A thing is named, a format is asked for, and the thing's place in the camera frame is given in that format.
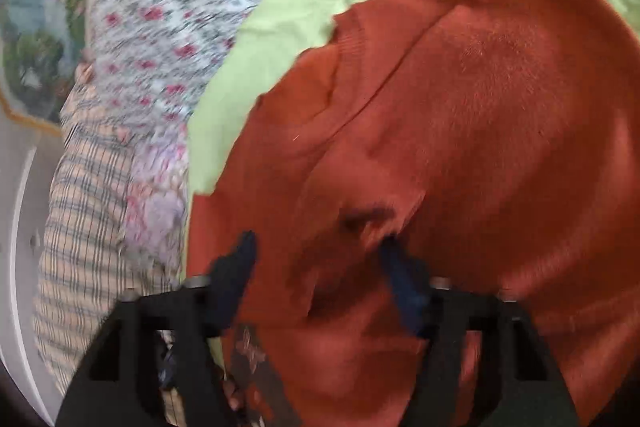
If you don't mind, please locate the brown patterned cloth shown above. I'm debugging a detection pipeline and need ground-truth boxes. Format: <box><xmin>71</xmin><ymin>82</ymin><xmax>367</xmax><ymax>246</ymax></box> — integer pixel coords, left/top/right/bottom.
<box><xmin>220</xmin><ymin>322</ymin><xmax>301</xmax><ymax>427</ymax></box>

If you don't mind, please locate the framed wall picture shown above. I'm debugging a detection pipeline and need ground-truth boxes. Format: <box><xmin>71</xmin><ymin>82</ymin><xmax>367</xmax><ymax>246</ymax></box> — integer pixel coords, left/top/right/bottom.
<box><xmin>0</xmin><ymin>0</ymin><xmax>108</xmax><ymax>138</ymax></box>

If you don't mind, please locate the light green bed sheet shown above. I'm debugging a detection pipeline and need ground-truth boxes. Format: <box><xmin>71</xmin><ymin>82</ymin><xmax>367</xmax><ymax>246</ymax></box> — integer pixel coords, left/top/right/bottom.
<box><xmin>187</xmin><ymin>0</ymin><xmax>640</xmax><ymax>202</ymax></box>

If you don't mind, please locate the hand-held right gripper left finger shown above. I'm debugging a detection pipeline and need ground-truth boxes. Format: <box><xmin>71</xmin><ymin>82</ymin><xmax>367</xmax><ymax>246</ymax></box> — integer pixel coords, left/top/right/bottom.
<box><xmin>55</xmin><ymin>231</ymin><xmax>258</xmax><ymax>427</ymax></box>

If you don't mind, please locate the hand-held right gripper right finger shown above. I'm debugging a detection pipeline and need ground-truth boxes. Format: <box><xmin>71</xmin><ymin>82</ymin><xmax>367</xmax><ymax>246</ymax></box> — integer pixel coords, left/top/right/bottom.
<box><xmin>380</xmin><ymin>239</ymin><xmax>581</xmax><ymax>427</ymax></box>

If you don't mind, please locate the plaid blanket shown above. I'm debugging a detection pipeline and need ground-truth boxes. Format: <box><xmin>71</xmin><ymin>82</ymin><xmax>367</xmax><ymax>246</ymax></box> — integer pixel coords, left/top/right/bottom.
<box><xmin>32</xmin><ymin>82</ymin><xmax>191</xmax><ymax>427</ymax></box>

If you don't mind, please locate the purple floral pillow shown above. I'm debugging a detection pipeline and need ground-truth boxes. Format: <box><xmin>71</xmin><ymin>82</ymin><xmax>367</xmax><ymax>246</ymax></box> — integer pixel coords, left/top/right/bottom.
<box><xmin>122</xmin><ymin>122</ymin><xmax>191</xmax><ymax>278</ymax></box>

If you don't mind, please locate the orange knit sweater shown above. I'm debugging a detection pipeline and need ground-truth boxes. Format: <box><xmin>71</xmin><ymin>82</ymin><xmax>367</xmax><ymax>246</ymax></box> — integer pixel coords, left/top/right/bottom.
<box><xmin>186</xmin><ymin>0</ymin><xmax>640</xmax><ymax>427</ymax></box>

